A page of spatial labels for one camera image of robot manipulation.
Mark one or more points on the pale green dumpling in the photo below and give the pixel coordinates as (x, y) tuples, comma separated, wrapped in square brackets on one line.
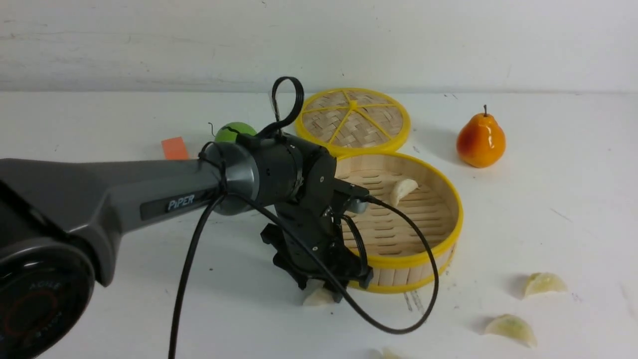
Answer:
[(543, 282), (513, 328)]

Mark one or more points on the orange cube block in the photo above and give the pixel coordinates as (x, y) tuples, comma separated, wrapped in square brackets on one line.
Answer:
[(174, 149)]

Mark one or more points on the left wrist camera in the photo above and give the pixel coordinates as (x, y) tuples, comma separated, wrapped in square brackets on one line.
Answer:
[(348, 197)]

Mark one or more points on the white dumpling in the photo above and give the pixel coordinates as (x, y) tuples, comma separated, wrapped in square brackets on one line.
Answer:
[(401, 189), (316, 295)]

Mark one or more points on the green toy watermelon ball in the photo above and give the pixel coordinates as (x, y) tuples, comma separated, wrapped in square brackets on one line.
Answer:
[(230, 131)]

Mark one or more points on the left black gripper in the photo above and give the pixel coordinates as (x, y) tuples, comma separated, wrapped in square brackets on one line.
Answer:
[(302, 235)]

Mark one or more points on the orange toy pear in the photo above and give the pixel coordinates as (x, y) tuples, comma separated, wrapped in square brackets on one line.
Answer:
[(481, 142)]

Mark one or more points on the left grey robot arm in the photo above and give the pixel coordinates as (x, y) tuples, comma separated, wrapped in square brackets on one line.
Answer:
[(62, 223)]

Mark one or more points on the bamboo steamer tray yellow rim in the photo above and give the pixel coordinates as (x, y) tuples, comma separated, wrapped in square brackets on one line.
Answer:
[(395, 251)]

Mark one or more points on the woven bamboo steamer lid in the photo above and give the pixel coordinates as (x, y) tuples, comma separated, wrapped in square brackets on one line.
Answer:
[(350, 121)]

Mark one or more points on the greenish dumpling bottom edge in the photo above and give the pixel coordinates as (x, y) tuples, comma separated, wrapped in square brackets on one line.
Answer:
[(387, 353)]

